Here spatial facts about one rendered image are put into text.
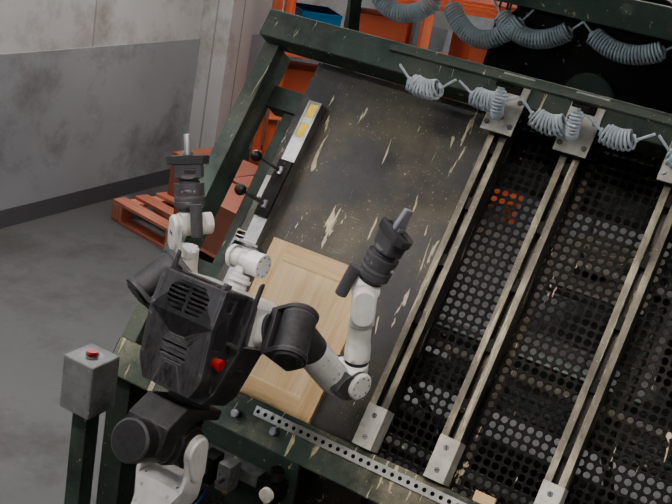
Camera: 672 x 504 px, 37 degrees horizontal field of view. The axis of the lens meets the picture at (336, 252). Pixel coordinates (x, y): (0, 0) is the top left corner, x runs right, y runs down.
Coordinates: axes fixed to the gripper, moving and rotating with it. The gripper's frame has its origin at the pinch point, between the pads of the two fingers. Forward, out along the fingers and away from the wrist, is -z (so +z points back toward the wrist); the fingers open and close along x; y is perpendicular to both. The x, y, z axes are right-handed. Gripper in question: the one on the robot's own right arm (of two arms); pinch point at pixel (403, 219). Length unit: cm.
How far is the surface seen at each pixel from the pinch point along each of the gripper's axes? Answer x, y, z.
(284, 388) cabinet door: 19, 7, 72
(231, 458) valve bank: 9, -6, 91
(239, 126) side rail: 94, -5, 23
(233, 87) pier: 473, 177, 135
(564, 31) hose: 72, 80, -50
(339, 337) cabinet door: 21, 17, 52
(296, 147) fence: 76, 8, 17
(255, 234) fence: 61, 0, 44
